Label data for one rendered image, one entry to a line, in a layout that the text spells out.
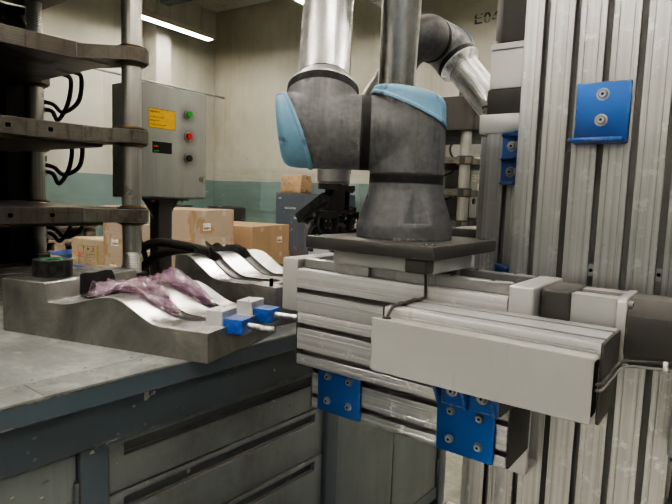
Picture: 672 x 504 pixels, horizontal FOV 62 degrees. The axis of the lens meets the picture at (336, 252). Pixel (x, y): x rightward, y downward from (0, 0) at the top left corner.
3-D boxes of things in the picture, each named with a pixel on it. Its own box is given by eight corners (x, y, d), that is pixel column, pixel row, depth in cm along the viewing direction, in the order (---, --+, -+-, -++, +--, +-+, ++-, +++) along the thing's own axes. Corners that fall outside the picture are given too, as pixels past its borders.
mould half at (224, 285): (344, 311, 146) (346, 260, 145) (274, 327, 126) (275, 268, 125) (220, 286, 177) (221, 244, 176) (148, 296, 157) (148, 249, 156)
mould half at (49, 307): (276, 332, 122) (277, 282, 120) (207, 364, 97) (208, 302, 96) (98, 308, 140) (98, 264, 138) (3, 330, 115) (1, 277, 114)
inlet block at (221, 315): (280, 340, 104) (281, 312, 104) (267, 347, 99) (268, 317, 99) (220, 332, 109) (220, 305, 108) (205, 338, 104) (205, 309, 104)
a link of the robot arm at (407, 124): (450, 174, 82) (455, 80, 80) (359, 172, 82) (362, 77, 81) (439, 177, 94) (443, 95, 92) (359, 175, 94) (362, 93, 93)
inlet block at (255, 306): (304, 328, 114) (305, 302, 114) (293, 333, 109) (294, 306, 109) (248, 321, 119) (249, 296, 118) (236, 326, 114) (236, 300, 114)
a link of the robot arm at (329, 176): (310, 164, 128) (335, 165, 133) (310, 184, 128) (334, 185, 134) (334, 163, 122) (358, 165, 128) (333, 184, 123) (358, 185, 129)
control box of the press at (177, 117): (208, 465, 225) (212, 93, 210) (140, 495, 201) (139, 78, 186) (175, 448, 238) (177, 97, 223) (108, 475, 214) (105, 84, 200)
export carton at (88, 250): (138, 274, 633) (138, 238, 629) (102, 278, 595) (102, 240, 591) (104, 268, 667) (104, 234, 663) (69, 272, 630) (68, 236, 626)
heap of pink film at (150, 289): (222, 303, 122) (222, 267, 121) (170, 318, 106) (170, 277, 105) (128, 291, 131) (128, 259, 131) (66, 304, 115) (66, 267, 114)
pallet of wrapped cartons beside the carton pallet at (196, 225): (240, 301, 569) (242, 209, 560) (183, 314, 499) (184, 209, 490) (154, 287, 628) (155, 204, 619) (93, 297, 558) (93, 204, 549)
